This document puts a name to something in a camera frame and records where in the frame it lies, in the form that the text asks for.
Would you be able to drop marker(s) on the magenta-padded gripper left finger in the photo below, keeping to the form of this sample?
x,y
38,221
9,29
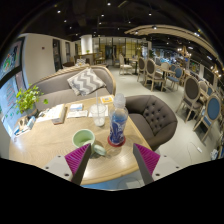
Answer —
x,y
77,159

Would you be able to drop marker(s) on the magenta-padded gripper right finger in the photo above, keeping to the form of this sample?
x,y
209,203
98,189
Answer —
x,y
147,158

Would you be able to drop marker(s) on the clear blue-labelled water bottle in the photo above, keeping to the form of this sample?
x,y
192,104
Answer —
x,y
117,126

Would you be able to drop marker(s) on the pale green mug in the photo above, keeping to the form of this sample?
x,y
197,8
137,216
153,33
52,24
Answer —
x,y
83,138

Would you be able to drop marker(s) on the dark grey tufted armchair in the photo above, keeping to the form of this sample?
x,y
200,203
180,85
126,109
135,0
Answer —
x,y
156,116

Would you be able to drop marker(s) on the clear plastic cup with straw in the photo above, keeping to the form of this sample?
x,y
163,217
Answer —
x,y
98,115

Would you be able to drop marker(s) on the thick white book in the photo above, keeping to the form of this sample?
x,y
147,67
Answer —
x,y
58,112

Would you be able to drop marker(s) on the small blue white packet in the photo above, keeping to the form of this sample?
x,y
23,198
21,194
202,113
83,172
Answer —
x,y
76,107

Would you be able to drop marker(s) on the small blue tissue box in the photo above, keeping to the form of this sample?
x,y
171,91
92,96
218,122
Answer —
x,y
30,122

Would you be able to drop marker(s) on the small yellow card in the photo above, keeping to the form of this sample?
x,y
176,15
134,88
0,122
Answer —
x,y
106,99

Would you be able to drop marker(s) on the grey wood-trimmed sofa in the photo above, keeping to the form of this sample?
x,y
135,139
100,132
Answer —
x,y
53,86

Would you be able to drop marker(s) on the grey white chevron cushion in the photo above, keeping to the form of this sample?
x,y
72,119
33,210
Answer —
x,y
86,81

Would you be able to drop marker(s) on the green potted plant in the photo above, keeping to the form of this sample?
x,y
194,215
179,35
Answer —
x,y
28,98

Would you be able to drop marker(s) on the group of dining chairs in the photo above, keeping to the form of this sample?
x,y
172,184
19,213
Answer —
x,y
191,93

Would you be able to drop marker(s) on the white round pillar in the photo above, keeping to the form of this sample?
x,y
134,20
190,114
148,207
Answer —
x,y
86,43

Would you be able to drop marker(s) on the group of ceiling spotlights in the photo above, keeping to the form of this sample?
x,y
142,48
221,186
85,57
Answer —
x,y
108,3

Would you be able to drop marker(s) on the black-framed illustrated wall panel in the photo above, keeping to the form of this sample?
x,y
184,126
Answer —
x,y
10,86

